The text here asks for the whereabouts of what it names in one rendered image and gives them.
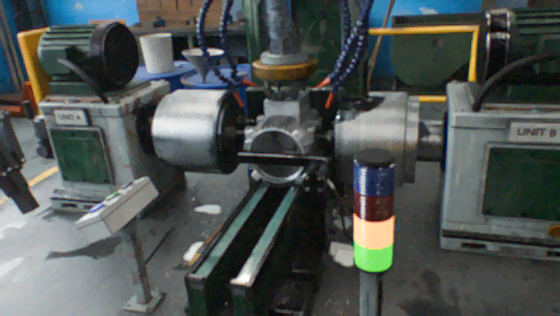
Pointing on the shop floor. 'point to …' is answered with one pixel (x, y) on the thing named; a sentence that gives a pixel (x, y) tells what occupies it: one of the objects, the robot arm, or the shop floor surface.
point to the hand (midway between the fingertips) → (19, 193)
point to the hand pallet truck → (24, 83)
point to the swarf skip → (430, 53)
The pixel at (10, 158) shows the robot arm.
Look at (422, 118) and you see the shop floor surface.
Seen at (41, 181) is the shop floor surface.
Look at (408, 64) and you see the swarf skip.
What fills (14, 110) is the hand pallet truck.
